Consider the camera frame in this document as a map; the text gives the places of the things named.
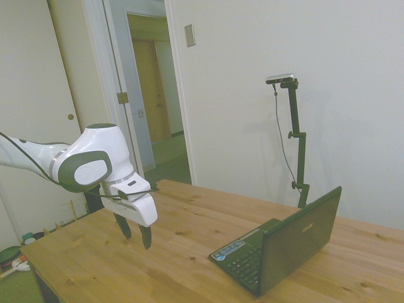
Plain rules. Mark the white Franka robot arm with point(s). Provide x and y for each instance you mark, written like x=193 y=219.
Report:
x=94 y=148

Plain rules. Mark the wooden hallway door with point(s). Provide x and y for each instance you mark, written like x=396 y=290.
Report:
x=148 y=91

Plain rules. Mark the brass door hinge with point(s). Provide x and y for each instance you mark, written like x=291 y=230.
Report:
x=122 y=98

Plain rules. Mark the black camera stand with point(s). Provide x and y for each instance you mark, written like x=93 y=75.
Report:
x=298 y=139

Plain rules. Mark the green round container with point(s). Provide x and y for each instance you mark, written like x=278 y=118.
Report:
x=9 y=254

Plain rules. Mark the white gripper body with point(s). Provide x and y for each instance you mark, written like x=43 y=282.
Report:
x=142 y=211

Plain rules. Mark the dark bowl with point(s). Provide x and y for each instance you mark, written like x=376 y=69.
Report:
x=38 y=235

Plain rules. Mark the green and white cup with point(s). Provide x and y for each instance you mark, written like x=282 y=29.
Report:
x=27 y=239

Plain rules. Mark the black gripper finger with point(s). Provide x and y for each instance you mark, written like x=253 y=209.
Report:
x=125 y=228
x=146 y=238

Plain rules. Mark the white open door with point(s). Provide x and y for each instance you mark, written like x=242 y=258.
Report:
x=47 y=79

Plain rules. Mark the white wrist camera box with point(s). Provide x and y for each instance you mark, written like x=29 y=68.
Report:
x=132 y=186

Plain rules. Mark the silver exterior camera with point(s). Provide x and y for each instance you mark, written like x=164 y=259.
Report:
x=280 y=78

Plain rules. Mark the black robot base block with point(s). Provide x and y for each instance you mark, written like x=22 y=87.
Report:
x=93 y=202

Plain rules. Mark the metal door latch plate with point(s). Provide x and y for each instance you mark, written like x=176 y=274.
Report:
x=140 y=113

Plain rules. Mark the black ASUS laptop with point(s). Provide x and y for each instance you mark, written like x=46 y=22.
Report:
x=293 y=240

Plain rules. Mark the wooden dish rack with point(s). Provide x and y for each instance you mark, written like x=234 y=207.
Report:
x=72 y=213

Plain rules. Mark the metal light switch plate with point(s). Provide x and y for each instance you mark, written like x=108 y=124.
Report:
x=189 y=36

